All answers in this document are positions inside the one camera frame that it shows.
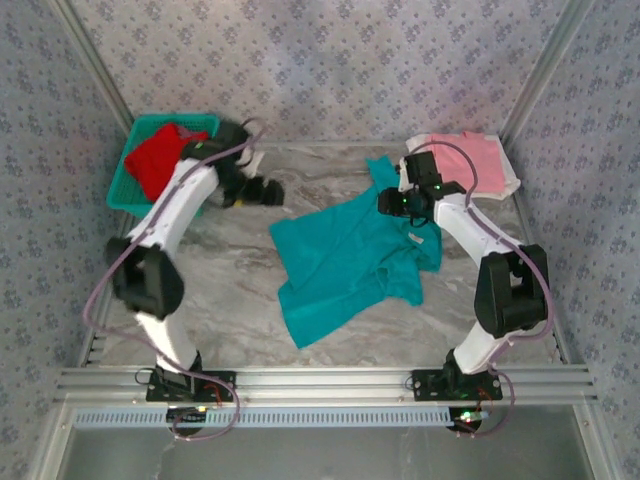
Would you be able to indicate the white t-shirt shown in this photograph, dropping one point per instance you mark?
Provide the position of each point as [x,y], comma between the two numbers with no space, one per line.
[510,175]

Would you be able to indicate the aluminium mounting rail beam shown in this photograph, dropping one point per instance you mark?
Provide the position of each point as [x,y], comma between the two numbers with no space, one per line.
[325,385]

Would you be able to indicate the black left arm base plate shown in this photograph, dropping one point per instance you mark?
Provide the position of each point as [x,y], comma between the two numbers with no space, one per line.
[225,387]

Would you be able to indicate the small grey cloth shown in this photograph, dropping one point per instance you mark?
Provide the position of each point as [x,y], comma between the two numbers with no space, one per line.
[185,132]

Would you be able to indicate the teal t-shirt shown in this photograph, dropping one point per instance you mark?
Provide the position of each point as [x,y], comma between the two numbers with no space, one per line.
[340,260]

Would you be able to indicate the aluminium frame post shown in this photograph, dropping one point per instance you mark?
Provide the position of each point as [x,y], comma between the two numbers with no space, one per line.
[95,70]
[545,70]

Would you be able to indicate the pink t-shirt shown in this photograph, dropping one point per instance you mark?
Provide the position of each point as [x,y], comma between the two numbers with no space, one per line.
[485,160]

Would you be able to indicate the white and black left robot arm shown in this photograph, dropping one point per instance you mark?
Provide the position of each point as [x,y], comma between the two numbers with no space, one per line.
[175,205]

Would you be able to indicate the aluminium table edge rail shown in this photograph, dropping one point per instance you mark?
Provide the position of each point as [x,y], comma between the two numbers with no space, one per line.
[97,345]
[555,320]

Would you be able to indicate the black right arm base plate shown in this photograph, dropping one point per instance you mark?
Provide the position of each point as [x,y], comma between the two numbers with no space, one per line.
[425,387]

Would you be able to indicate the red t-shirt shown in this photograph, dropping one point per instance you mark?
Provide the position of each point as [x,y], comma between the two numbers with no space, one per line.
[150,160]

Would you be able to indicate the controller board with LEDs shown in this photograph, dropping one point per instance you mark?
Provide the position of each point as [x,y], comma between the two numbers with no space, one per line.
[467,417]
[187,412]

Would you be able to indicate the teal plastic basket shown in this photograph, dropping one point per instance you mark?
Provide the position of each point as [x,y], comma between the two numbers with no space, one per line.
[125,197]

